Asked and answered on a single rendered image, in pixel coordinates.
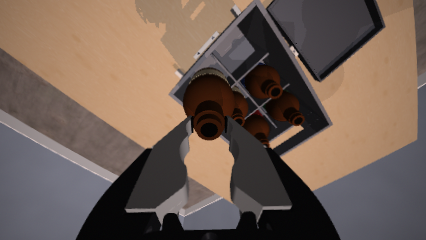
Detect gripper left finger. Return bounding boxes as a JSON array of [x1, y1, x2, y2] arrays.
[[76, 115, 194, 240]]

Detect grey square tray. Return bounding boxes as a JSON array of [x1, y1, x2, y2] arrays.
[[266, 0, 386, 82]]

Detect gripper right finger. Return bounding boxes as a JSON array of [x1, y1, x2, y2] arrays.
[[224, 115, 341, 240]]

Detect dark grey box with slot openings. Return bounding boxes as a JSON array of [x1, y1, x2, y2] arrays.
[[168, 0, 333, 157]]

